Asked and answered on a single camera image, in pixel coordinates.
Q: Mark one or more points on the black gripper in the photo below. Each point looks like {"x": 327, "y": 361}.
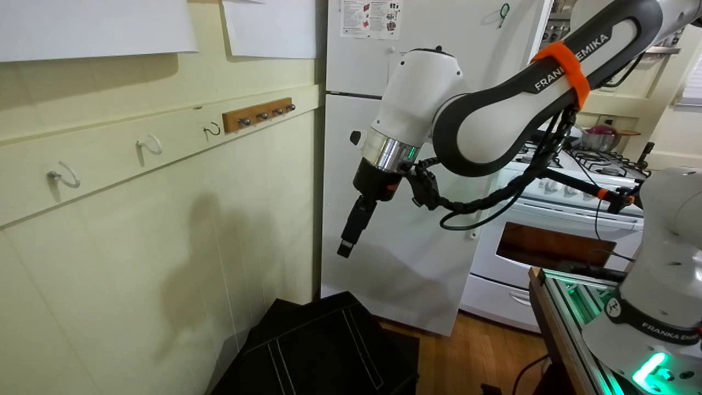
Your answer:
{"x": 374, "y": 183}

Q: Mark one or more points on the black tote bag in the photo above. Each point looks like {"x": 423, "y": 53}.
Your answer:
{"x": 315, "y": 352}

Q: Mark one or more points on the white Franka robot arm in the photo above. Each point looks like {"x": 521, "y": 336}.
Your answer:
{"x": 497, "y": 116}

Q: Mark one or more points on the white refrigerator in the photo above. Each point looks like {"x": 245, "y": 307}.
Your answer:
{"x": 408, "y": 270}

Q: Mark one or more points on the black square side table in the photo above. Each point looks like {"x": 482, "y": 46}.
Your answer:
{"x": 406, "y": 363}

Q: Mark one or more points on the wooden peg rack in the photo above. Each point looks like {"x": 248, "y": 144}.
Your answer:
{"x": 259, "y": 114}

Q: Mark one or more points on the white kitchen stove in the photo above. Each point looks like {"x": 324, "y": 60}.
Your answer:
{"x": 527, "y": 220}

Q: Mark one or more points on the printed sheet on refrigerator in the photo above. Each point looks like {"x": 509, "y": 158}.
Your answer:
{"x": 371, "y": 17}

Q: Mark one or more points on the small white paper sheet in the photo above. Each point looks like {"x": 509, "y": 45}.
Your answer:
{"x": 270, "y": 24}

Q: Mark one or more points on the robot cart with green light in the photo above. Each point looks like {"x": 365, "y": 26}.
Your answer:
{"x": 577, "y": 307}

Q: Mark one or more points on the large white paper sheet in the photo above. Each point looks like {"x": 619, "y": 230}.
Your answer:
{"x": 95, "y": 24}

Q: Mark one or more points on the white wall hook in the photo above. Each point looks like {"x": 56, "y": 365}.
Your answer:
{"x": 211, "y": 129}
{"x": 151, "y": 145}
{"x": 62, "y": 175}

